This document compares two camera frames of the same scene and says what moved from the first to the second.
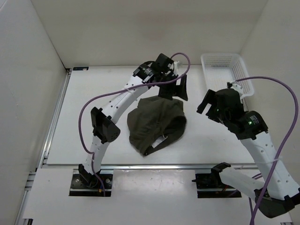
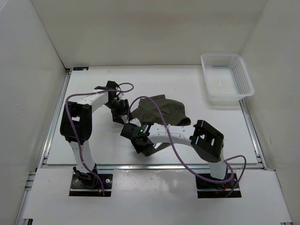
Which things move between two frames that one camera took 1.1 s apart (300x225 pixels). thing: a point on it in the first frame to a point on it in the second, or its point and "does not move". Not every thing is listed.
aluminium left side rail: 43,158 does not move
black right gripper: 208,98 to 139,148
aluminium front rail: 151,167 does not move
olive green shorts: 155,122 does not move
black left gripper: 179,90 to 124,110
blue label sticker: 80,68 does not move
